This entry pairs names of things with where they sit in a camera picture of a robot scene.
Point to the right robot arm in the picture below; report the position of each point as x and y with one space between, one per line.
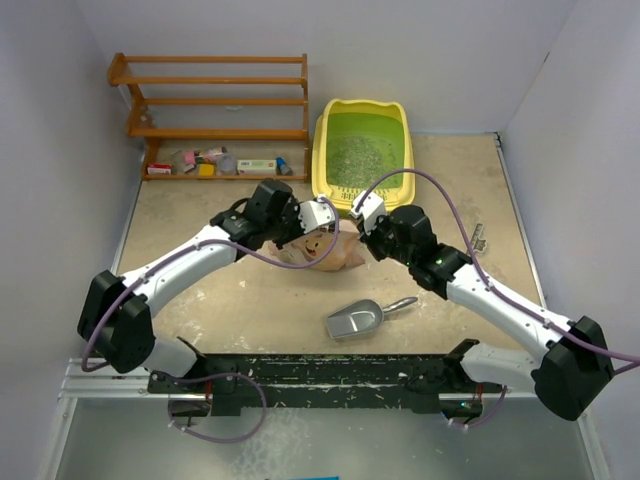
560 360

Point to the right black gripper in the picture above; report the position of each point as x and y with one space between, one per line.
381 222

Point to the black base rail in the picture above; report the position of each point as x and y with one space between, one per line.
421 383

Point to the yellow small block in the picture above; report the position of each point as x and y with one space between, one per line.
206 170

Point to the blue grey bottle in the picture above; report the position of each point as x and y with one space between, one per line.
283 168

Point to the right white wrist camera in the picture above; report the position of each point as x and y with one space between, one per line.
365 210

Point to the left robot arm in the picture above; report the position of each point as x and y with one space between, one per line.
116 321

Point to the pale green long box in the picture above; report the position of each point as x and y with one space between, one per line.
257 167

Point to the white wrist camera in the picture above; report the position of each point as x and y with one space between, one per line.
316 213
365 210

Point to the yellow green litter box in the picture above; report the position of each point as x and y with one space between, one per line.
355 117

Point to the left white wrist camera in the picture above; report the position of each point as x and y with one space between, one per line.
316 213

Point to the red white small box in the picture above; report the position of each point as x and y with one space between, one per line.
159 169

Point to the pink small package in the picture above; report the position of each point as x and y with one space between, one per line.
189 158

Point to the metal bag clip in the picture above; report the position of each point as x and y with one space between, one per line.
477 240

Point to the brown wooden shelf rack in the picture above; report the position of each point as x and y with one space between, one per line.
140 123

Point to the pink cat litter bag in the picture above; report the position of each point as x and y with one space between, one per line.
346 253

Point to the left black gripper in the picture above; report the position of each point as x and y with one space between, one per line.
292 208

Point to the green litter pellets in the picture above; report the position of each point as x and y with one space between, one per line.
356 161

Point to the clear plastic cup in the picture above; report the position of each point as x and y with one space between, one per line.
226 164

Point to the silver metal scoop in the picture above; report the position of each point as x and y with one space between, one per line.
362 317

